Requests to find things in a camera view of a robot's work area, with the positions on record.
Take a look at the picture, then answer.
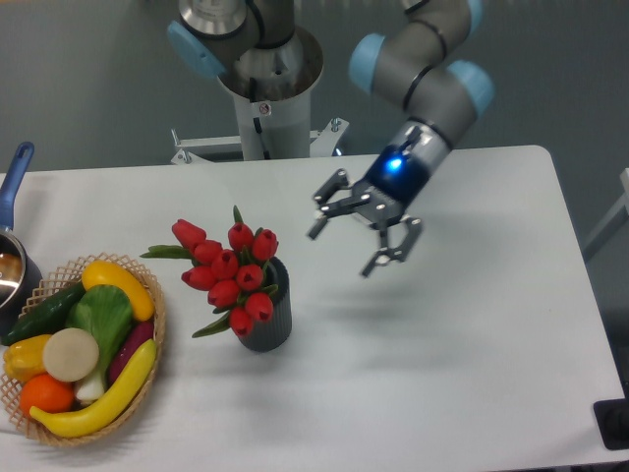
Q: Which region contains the green bok choy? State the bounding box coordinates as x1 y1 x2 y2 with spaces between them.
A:
65 285 133 405

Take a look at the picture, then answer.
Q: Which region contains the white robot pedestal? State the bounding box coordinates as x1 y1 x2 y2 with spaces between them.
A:
167 16 323 160

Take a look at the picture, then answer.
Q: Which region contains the yellow bell pepper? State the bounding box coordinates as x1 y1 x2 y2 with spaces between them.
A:
3 334 52 384

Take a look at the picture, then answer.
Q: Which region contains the orange fruit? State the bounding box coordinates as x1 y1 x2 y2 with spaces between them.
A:
20 374 75 418

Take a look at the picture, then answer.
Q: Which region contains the black device at edge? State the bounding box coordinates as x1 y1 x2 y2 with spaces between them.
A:
593 398 628 450

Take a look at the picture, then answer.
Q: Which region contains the purple eggplant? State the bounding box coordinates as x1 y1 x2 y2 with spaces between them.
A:
108 321 154 384

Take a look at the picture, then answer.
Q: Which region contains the beige round disc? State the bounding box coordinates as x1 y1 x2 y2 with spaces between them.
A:
42 327 99 383

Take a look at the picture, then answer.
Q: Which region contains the yellow banana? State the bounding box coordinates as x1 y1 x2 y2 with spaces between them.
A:
29 339 157 439

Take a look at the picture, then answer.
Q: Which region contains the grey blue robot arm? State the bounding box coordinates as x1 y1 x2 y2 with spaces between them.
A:
167 1 494 276

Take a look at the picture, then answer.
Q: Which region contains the dark grey ribbed vase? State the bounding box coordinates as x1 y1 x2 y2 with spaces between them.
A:
238 256 293 353

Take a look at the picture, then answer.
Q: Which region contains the yellow squash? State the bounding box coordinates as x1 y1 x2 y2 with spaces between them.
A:
81 260 155 322

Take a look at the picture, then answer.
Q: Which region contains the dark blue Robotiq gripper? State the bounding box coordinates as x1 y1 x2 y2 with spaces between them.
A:
308 147 430 278

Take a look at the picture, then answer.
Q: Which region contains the green cucumber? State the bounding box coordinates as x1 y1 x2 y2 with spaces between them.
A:
1 283 86 346

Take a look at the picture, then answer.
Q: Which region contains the woven wicker basket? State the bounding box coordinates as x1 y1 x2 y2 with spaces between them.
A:
1 253 166 447

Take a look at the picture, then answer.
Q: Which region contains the red tulip bouquet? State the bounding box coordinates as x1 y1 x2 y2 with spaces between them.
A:
142 206 281 339

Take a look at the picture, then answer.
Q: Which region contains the blue handled saucepan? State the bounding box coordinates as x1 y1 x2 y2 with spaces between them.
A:
1 142 41 335

